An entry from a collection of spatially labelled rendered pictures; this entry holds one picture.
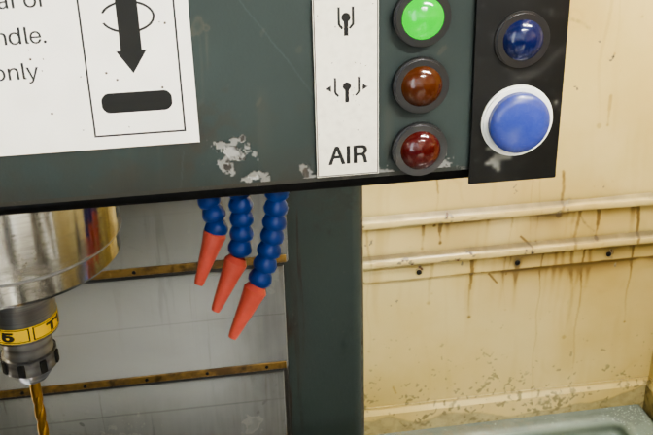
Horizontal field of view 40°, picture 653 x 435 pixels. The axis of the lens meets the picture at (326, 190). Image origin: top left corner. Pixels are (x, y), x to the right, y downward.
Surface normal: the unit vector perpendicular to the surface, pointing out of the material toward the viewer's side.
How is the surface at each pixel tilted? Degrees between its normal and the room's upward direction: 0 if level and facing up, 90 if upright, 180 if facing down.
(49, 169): 90
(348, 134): 90
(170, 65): 90
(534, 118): 89
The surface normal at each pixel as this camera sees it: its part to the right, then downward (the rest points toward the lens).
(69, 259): 0.74, 0.25
